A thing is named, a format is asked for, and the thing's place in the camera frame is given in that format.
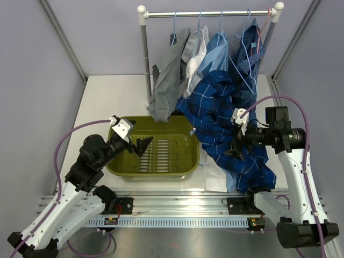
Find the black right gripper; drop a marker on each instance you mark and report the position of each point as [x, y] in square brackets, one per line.
[236, 146]

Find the grey shirt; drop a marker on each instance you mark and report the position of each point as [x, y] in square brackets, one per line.
[168, 74]

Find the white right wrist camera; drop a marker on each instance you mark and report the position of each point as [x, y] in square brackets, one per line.
[240, 118]

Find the olive green plastic basket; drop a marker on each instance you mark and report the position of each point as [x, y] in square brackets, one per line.
[172, 155]

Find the aluminium mounting rail frame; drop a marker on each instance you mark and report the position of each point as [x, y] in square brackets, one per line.
[193, 202]

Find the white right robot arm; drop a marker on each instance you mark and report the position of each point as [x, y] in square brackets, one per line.
[306, 223]

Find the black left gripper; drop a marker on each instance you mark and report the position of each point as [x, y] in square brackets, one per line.
[142, 145]

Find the white shirt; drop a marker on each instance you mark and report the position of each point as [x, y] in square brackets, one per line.
[193, 55]

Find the metal clothes rack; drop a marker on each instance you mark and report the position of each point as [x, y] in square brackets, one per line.
[273, 14]

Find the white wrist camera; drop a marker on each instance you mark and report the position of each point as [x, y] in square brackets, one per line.
[122, 127]
[240, 118]

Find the white slotted cable duct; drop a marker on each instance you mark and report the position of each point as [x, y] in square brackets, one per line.
[181, 222]

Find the dark blue plaid shirt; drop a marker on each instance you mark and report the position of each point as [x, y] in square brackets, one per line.
[209, 109]

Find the blue small-check shirt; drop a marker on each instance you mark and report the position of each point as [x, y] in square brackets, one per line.
[244, 67]

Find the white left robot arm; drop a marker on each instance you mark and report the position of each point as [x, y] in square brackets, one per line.
[78, 199]

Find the light blue shirt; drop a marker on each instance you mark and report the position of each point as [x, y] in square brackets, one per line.
[216, 58]

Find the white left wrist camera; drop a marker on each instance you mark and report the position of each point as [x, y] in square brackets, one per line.
[122, 127]

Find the pink hanger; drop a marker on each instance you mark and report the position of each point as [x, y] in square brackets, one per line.
[261, 31]

